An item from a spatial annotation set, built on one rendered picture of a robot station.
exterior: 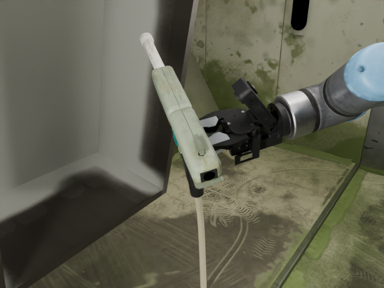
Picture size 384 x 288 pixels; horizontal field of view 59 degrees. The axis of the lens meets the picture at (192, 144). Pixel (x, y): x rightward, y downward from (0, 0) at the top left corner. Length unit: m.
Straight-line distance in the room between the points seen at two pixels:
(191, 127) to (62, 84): 0.67
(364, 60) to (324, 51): 1.90
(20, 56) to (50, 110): 0.21
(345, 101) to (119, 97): 0.79
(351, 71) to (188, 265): 1.14
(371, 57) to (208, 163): 0.30
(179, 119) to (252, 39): 2.12
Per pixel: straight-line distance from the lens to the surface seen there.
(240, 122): 0.64
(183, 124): 0.59
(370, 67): 0.60
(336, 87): 0.64
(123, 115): 1.23
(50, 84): 1.14
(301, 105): 0.67
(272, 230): 1.77
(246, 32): 2.71
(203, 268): 0.87
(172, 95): 0.65
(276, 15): 2.60
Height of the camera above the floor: 1.08
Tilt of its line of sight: 23 degrees down
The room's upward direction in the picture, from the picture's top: straight up
